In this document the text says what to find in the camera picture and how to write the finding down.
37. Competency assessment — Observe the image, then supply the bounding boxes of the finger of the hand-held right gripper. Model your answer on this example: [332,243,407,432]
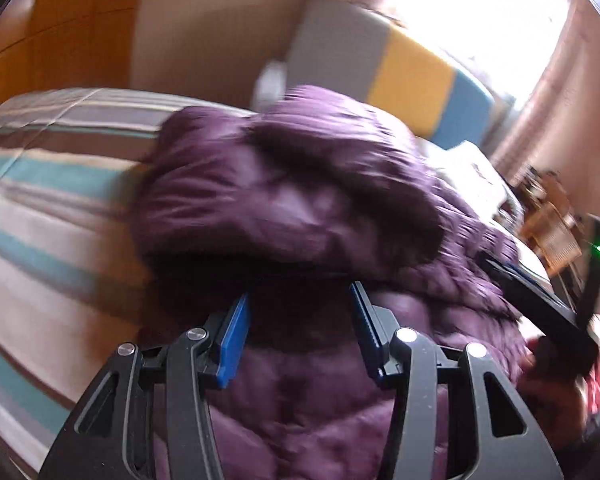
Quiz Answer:
[477,251,579,332]

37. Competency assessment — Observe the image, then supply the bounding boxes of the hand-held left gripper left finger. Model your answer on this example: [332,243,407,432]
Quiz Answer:
[39,292,253,480]

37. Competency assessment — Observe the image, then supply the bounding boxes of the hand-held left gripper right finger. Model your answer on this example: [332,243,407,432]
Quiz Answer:
[349,281,566,480]

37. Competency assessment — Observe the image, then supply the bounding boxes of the purple quilted jacket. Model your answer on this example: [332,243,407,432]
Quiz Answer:
[130,85,536,480]

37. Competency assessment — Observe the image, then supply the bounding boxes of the person's right hand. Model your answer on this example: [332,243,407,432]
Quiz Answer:
[520,337,588,441]

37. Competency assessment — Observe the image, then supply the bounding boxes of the wooden furniture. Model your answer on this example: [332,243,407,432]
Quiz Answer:
[517,167,588,273]

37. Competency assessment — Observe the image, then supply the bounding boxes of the white printed pillow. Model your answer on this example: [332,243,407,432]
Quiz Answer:
[432,140,518,216]

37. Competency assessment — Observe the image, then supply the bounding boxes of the pink curtain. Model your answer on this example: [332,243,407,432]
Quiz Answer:
[490,0,600,176]

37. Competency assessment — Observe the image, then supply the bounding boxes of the striped bed sheet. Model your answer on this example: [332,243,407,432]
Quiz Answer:
[0,87,253,476]

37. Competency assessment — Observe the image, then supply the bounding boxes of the grey yellow blue headboard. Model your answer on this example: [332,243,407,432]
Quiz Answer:
[287,0,503,151]

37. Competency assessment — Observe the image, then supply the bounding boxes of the white bedside stand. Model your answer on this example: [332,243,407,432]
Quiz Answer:
[254,60,288,111]

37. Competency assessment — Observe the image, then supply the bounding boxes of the bright window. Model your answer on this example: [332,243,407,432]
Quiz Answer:
[380,0,578,106]

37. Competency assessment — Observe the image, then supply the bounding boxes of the wooden wardrobe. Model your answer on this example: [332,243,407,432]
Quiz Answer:
[0,0,151,121]

